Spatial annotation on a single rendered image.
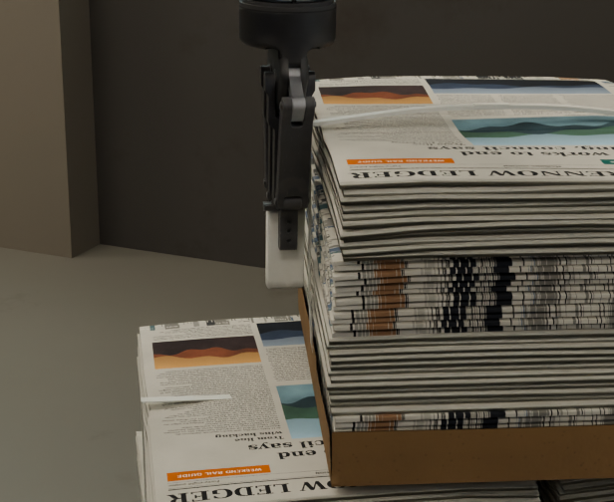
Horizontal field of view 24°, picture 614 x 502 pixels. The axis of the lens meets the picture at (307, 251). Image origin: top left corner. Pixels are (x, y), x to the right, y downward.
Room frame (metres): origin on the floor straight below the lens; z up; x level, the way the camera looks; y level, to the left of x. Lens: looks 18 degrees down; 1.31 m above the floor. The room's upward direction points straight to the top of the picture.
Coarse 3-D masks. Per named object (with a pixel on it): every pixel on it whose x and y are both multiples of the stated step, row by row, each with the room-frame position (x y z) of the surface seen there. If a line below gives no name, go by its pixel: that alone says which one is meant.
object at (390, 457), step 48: (336, 432) 0.93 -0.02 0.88; (384, 432) 0.94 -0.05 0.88; (432, 432) 0.94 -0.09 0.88; (480, 432) 0.94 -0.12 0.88; (528, 432) 0.94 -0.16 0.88; (576, 432) 0.94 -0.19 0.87; (336, 480) 0.93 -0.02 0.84; (384, 480) 0.94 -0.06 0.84; (432, 480) 0.94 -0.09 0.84; (480, 480) 0.94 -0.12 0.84
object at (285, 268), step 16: (304, 208) 1.12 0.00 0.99; (272, 224) 1.12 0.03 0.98; (304, 224) 1.12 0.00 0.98; (272, 240) 1.12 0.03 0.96; (304, 240) 1.12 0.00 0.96; (272, 256) 1.12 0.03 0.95; (288, 256) 1.12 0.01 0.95; (272, 272) 1.12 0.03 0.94; (288, 272) 1.12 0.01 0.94; (272, 288) 1.12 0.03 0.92
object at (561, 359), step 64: (384, 192) 0.94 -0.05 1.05; (448, 192) 0.94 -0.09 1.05; (512, 192) 0.94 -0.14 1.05; (576, 192) 0.95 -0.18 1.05; (320, 256) 1.07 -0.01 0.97; (384, 256) 0.94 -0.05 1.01; (448, 256) 0.94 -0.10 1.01; (512, 256) 0.95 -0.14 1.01; (576, 256) 0.95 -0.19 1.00; (320, 320) 1.04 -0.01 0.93; (384, 320) 0.94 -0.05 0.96; (448, 320) 0.95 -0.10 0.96; (512, 320) 0.95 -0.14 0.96; (576, 320) 0.95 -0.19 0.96; (320, 384) 1.08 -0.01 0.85; (384, 384) 0.94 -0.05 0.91; (448, 384) 0.95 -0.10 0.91; (512, 384) 0.95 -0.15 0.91; (576, 384) 0.95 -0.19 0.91
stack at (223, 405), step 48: (144, 336) 1.26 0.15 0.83; (192, 336) 1.25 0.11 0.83; (240, 336) 1.25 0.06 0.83; (288, 336) 1.25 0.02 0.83; (144, 384) 1.15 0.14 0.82; (192, 384) 1.14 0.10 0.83; (240, 384) 1.14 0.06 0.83; (288, 384) 1.14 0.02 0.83; (144, 432) 1.28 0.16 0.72; (192, 432) 1.05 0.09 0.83; (240, 432) 1.05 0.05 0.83; (288, 432) 1.05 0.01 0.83; (144, 480) 1.18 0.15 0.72; (192, 480) 0.96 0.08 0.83; (240, 480) 0.96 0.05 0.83; (288, 480) 0.96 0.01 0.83; (528, 480) 0.97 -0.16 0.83; (576, 480) 0.97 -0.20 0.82
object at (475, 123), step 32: (320, 128) 1.13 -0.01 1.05; (352, 128) 1.12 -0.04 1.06; (384, 128) 1.11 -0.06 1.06; (416, 128) 1.11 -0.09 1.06; (448, 128) 1.11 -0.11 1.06; (480, 128) 1.11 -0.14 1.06; (512, 128) 1.11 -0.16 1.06; (544, 128) 1.11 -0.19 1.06; (576, 128) 1.11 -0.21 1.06; (320, 160) 1.13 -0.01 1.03; (320, 192) 1.12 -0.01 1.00
